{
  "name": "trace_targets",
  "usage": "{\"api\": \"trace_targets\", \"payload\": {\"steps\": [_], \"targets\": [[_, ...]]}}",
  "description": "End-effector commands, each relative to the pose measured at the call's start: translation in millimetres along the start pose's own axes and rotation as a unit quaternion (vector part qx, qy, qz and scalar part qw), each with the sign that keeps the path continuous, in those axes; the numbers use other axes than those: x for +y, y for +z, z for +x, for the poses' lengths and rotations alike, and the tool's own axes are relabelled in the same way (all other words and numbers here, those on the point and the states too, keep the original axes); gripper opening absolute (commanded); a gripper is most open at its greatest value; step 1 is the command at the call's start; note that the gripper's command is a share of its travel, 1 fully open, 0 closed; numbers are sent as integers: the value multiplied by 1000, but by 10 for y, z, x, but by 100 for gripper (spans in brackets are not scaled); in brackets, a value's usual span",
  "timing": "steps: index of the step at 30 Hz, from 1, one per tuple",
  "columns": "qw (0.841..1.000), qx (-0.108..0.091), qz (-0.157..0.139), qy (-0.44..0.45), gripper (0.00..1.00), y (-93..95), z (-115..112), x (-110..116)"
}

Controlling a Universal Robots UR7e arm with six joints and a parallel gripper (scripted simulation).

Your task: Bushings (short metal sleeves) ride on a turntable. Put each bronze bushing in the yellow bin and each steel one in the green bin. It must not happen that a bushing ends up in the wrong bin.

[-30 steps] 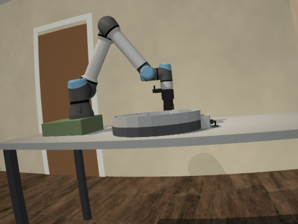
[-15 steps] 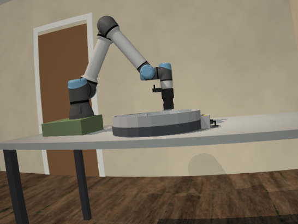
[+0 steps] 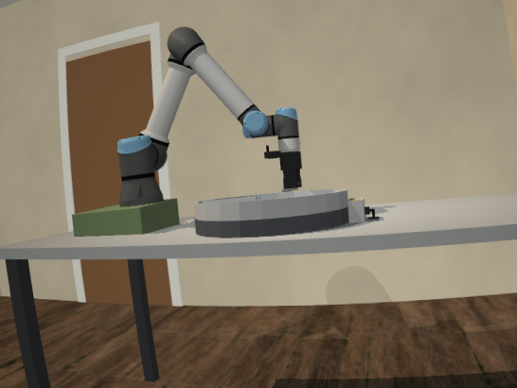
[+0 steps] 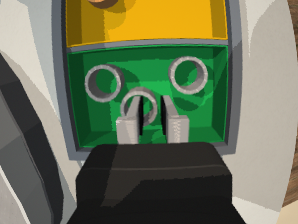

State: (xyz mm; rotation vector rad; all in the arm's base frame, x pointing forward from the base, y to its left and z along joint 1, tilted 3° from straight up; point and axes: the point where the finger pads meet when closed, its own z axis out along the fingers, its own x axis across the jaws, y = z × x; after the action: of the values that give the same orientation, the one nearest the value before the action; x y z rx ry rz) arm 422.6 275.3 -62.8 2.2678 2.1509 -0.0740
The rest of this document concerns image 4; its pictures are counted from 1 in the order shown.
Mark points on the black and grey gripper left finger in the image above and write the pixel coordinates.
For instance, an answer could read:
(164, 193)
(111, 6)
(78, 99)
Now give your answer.
(129, 126)

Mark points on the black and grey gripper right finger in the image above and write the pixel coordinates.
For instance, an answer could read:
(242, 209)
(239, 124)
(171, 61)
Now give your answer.
(174, 126)

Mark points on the grey round turntable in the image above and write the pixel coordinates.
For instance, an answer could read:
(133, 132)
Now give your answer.
(27, 163)

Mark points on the bronze bushing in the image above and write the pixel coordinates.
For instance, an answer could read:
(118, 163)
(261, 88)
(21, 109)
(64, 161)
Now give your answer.
(103, 4)

